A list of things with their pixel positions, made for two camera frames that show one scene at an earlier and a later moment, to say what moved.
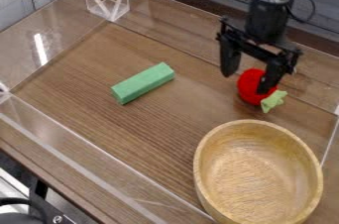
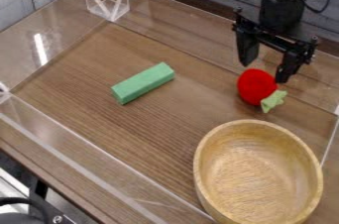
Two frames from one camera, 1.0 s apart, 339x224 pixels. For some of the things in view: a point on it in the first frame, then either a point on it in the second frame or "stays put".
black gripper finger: [272, 75] -> [289, 65]
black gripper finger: [232, 51] -> [249, 47]
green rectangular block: [135, 86] stays put
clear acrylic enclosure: [114, 80] stays put
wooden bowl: [257, 174] stays put
